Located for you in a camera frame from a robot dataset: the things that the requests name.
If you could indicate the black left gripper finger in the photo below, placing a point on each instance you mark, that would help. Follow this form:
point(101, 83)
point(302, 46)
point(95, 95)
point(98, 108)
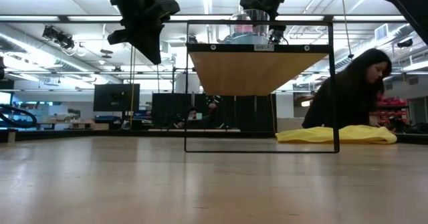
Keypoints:
point(156, 41)
point(144, 40)

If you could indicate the blue plastic mug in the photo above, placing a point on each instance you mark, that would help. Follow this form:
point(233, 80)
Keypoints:
point(247, 39)

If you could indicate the black ceiling fixture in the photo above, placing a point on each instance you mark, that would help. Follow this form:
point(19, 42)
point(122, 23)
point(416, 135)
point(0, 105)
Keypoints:
point(60, 38)
point(405, 43)
point(277, 36)

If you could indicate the black monitor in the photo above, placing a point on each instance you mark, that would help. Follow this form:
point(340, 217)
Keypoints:
point(115, 97)

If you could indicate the black partition cabinet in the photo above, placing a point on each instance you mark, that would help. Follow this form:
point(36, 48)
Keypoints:
point(247, 113)

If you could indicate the cardboard box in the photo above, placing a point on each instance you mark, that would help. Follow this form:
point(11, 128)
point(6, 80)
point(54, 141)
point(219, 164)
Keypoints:
point(291, 123)

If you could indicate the yellow cloth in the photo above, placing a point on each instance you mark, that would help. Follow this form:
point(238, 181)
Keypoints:
point(361, 135)

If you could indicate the rack with red bins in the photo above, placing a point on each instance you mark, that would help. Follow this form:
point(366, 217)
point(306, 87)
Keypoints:
point(391, 112)

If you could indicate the wooden shelf with black frame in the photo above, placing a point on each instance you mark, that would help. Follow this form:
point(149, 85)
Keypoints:
point(250, 73)

